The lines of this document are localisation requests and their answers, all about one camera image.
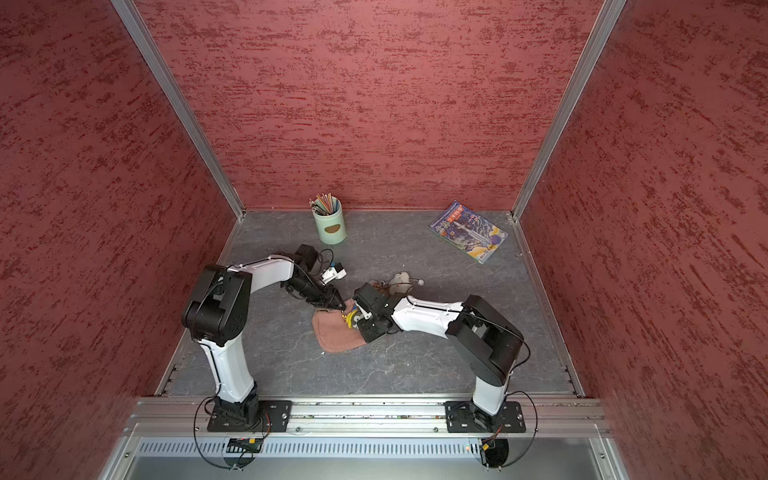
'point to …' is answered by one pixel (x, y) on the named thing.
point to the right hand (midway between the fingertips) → (371, 335)
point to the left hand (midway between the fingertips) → (338, 311)
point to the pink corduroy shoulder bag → (332, 332)
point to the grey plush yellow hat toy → (349, 317)
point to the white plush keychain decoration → (401, 283)
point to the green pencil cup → (332, 227)
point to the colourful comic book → (468, 232)
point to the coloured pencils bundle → (324, 204)
